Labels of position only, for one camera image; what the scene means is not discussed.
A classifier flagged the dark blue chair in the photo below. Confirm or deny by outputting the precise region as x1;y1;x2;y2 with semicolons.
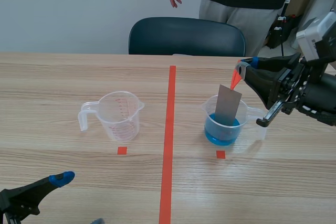
128;17;247;57

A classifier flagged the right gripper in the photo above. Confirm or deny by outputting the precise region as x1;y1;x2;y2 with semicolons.
236;52;336;127

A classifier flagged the empty clear plastic beaker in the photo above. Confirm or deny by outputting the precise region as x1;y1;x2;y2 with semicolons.
78;91;145;143

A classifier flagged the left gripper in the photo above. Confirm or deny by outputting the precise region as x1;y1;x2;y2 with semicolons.
0;170;76;224

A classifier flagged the clear beaker with blue liquid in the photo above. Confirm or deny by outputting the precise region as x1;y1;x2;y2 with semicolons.
201;94;267;147

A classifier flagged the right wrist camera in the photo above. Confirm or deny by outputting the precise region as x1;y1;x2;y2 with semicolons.
296;11;336;62

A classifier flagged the grey metal plate orange strip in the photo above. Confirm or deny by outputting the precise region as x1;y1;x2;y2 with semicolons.
215;62;245;127

